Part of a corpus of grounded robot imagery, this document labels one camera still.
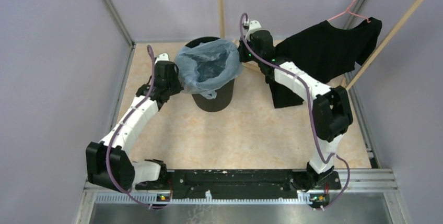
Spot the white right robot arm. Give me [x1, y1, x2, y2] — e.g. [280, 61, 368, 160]
[239, 29, 353, 188]

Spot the blue plastic trash bag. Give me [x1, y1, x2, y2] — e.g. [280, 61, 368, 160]
[174, 39, 242, 100]

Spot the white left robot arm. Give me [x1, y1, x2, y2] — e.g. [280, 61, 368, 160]
[86, 53, 183, 192]

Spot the pink clothes hanger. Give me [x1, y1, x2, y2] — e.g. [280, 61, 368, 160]
[327, 0, 371, 23]

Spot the black trash bin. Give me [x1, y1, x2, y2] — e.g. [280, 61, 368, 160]
[185, 37, 235, 112]

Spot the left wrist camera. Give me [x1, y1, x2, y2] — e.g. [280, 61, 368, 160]
[155, 53, 170, 64]

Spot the black t-shirt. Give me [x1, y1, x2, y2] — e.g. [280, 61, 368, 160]
[268, 16, 383, 110]

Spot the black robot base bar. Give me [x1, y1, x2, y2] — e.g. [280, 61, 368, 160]
[135, 169, 342, 200]

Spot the aluminium frame rail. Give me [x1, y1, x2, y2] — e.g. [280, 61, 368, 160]
[84, 169, 398, 207]

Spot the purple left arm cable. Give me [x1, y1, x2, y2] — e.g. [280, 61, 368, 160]
[105, 44, 170, 210]

